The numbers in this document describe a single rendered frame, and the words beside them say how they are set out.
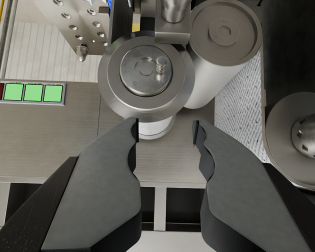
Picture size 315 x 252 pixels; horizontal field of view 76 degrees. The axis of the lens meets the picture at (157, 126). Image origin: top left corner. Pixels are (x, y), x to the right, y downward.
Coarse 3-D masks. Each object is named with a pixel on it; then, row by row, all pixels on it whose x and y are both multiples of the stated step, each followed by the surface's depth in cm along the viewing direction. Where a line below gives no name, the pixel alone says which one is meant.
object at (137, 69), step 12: (132, 48) 29; (144, 48) 29; (156, 48) 29; (132, 60) 29; (144, 60) 29; (168, 60) 29; (120, 72) 28; (132, 72) 28; (144, 72) 28; (156, 72) 29; (168, 72) 29; (132, 84) 28; (144, 84) 28; (156, 84) 28; (168, 84) 30; (144, 96) 29
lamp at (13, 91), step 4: (8, 84) 62; (12, 84) 62; (16, 84) 62; (20, 84) 63; (8, 88) 62; (12, 88) 62; (16, 88) 62; (20, 88) 62; (8, 92) 62; (12, 92) 62; (16, 92) 62; (20, 92) 62; (4, 96) 62; (8, 96) 62; (12, 96) 62; (16, 96) 62; (20, 96) 62
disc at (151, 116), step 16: (144, 32) 32; (112, 48) 31; (176, 48) 31; (192, 64) 31; (192, 80) 31; (112, 96) 30; (128, 112) 29; (144, 112) 30; (160, 112) 30; (176, 112) 30
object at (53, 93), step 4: (48, 88) 63; (52, 88) 63; (56, 88) 63; (60, 88) 63; (48, 92) 62; (52, 92) 62; (56, 92) 62; (60, 92) 62; (44, 96) 62; (48, 96) 62; (52, 96) 62; (56, 96) 62; (60, 96) 62; (44, 100) 62; (48, 100) 62; (52, 100) 62; (56, 100) 62
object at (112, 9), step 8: (112, 0) 33; (120, 0) 39; (112, 8) 33; (120, 8) 39; (112, 16) 33; (120, 16) 39; (128, 16) 50; (112, 24) 32; (120, 24) 40; (128, 24) 51; (112, 32) 33; (120, 32) 40; (128, 32) 51; (112, 40) 33
